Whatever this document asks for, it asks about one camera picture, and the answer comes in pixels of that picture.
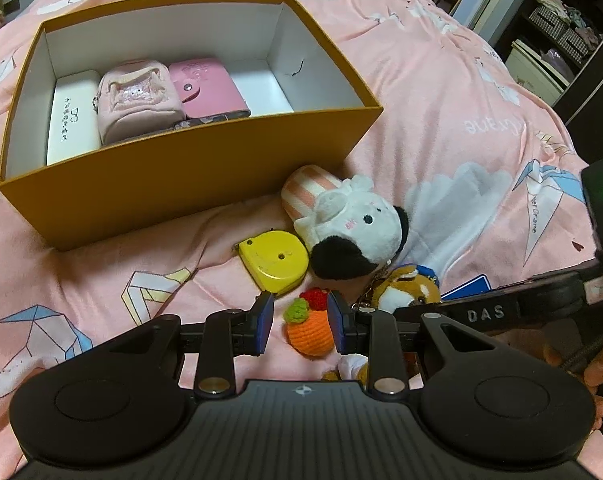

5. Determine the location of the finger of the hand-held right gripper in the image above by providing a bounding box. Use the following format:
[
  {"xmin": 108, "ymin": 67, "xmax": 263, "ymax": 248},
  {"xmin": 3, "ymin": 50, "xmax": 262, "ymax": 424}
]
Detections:
[{"xmin": 392, "ymin": 269, "xmax": 585, "ymax": 336}]

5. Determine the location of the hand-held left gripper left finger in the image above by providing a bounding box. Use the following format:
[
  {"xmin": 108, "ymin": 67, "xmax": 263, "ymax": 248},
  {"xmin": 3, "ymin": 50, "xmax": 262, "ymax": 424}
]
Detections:
[{"xmin": 96, "ymin": 291, "xmax": 276, "ymax": 396}]

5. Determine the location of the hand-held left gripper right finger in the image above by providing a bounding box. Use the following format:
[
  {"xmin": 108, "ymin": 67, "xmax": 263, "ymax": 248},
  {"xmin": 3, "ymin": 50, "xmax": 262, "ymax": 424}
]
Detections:
[{"xmin": 327, "ymin": 290, "xmax": 511, "ymax": 396}]

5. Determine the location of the crochet orange fruit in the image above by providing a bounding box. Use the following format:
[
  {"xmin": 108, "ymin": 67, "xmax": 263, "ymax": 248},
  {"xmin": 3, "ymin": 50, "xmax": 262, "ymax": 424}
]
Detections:
[{"xmin": 283, "ymin": 287, "xmax": 340, "ymax": 359}]

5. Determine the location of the orange cardboard box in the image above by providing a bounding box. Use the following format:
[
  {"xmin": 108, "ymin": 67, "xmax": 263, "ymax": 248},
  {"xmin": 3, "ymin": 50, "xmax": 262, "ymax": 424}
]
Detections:
[{"xmin": 0, "ymin": 0, "xmax": 385, "ymax": 252}]

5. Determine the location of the pink snap wallet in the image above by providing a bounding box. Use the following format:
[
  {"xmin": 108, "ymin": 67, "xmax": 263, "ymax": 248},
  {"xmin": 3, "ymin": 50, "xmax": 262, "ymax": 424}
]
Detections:
[{"xmin": 169, "ymin": 57, "xmax": 252, "ymax": 121}]

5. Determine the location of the white glasses case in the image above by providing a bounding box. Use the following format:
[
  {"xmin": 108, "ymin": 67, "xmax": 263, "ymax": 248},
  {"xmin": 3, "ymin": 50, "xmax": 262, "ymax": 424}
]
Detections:
[{"xmin": 46, "ymin": 74, "xmax": 104, "ymax": 167}]

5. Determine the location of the blue card tag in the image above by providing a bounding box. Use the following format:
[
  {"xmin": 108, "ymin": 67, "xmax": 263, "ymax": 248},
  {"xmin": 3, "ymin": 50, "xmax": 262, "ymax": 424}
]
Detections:
[{"xmin": 440, "ymin": 274, "xmax": 491, "ymax": 302}]

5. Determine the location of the yellow tape measure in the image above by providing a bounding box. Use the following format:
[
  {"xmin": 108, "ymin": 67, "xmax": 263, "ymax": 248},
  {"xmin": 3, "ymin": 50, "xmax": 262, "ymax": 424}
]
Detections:
[{"xmin": 237, "ymin": 229, "xmax": 310, "ymax": 294}]

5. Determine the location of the white black plush cow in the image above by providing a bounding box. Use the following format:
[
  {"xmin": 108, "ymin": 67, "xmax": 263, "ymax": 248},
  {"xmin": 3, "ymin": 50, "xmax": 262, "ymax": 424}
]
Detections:
[{"xmin": 294, "ymin": 174, "xmax": 411, "ymax": 281}]

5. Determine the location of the pink striped plush pouch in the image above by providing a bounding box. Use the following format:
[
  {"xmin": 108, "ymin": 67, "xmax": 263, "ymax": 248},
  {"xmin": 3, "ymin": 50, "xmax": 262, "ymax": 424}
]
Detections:
[{"xmin": 281, "ymin": 164, "xmax": 353, "ymax": 227}]

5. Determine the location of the white storage box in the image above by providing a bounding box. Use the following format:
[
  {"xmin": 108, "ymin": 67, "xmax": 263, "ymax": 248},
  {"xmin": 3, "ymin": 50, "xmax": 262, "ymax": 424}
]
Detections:
[{"xmin": 505, "ymin": 39, "xmax": 575, "ymax": 106}]

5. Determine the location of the checkered storage basket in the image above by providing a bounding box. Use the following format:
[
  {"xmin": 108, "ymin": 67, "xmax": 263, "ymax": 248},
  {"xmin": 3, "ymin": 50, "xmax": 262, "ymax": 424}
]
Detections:
[
  {"xmin": 528, "ymin": 6, "xmax": 571, "ymax": 42},
  {"xmin": 561, "ymin": 27, "xmax": 603, "ymax": 64}
]

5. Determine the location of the pile of clothes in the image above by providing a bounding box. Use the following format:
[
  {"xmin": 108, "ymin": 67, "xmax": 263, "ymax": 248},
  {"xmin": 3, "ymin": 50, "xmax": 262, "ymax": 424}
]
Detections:
[{"xmin": 536, "ymin": 0, "xmax": 603, "ymax": 49}]

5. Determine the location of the pink printed blanket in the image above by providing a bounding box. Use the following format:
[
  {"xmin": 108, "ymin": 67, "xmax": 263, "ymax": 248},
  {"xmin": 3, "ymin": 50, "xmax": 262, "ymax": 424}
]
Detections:
[{"xmin": 0, "ymin": 0, "xmax": 598, "ymax": 480}]

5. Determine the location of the dark floral pouch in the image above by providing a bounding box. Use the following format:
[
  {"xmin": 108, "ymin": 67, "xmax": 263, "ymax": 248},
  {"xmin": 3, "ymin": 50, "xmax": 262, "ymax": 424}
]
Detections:
[{"xmin": 173, "ymin": 110, "xmax": 251, "ymax": 132}]

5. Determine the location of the black braided cable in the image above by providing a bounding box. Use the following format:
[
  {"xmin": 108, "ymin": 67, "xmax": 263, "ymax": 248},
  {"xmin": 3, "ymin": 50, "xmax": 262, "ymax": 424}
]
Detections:
[{"xmin": 561, "ymin": 317, "xmax": 603, "ymax": 374}]

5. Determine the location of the brown plush dog keychain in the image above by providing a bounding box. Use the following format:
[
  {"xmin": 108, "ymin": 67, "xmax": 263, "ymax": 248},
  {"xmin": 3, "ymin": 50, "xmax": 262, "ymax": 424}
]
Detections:
[{"xmin": 321, "ymin": 265, "xmax": 443, "ymax": 387}]

